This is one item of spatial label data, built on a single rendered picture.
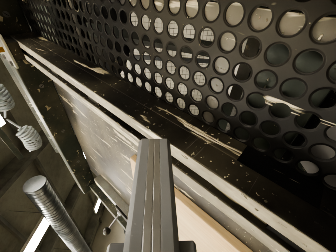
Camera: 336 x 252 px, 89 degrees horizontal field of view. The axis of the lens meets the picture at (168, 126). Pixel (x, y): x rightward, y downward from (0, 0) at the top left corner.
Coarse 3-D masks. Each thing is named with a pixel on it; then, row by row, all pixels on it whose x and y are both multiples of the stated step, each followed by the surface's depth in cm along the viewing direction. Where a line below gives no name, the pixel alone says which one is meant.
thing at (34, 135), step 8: (0, 88) 57; (0, 96) 58; (8, 96) 60; (0, 104) 59; (8, 104) 63; (8, 120) 67; (0, 128) 68; (24, 128) 68; (32, 128) 72; (0, 136) 69; (24, 136) 72; (32, 136) 70; (8, 144) 72; (24, 144) 72; (32, 144) 71; (40, 144) 75; (16, 152) 76
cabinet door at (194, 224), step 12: (132, 156) 50; (132, 168) 53; (180, 192) 43; (180, 204) 42; (192, 204) 40; (180, 216) 46; (192, 216) 40; (204, 216) 38; (180, 228) 50; (192, 228) 45; (204, 228) 39; (216, 228) 37; (180, 240) 55; (204, 240) 43; (216, 240) 38; (228, 240) 35
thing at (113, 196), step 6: (96, 180) 100; (102, 180) 100; (102, 186) 97; (108, 186) 97; (108, 192) 95; (114, 192) 95; (114, 198) 92; (120, 198) 92; (114, 204) 94; (120, 204) 90; (126, 204) 90; (126, 210) 88
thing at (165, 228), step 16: (160, 144) 9; (160, 160) 8; (160, 176) 8; (160, 192) 7; (160, 208) 6; (160, 224) 6; (176, 224) 6; (160, 240) 6; (176, 240) 6; (192, 240) 6
